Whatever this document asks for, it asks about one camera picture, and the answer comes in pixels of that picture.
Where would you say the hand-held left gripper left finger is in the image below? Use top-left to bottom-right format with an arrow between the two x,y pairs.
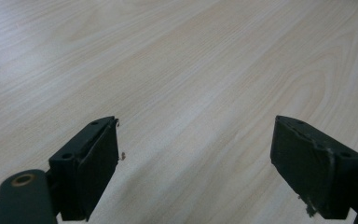
48,116 -> 120,222

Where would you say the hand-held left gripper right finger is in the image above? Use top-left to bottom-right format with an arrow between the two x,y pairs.
269,115 -> 358,220

